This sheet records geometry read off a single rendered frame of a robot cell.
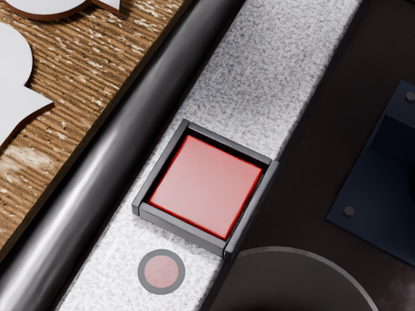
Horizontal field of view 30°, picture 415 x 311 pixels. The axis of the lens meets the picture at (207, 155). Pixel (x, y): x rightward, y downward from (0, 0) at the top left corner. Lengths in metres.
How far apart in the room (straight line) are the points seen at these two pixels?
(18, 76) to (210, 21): 0.16
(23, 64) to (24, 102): 0.03
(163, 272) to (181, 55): 0.17
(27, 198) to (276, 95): 0.20
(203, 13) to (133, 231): 0.19
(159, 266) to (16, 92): 0.16
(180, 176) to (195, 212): 0.03
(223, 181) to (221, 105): 0.07
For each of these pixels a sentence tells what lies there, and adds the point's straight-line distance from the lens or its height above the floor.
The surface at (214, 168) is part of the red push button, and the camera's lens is 0.54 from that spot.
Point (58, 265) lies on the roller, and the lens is 0.53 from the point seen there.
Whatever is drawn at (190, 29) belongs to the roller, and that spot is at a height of 0.92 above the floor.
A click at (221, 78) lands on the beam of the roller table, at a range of 0.59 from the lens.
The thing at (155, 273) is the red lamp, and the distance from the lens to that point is 0.52.
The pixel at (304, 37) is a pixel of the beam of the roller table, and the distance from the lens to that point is 0.62.
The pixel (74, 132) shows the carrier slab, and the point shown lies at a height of 0.94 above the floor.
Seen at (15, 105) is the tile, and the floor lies 0.94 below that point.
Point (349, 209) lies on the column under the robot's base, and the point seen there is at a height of 0.02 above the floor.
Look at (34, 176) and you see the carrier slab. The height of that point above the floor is 0.94.
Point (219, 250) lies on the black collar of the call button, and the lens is 0.51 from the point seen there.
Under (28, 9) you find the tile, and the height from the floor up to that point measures 0.95.
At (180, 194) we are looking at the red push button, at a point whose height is 0.93.
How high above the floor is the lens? 1.41
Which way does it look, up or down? 63 degrees down
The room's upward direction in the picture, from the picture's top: 5 degrees clockwise
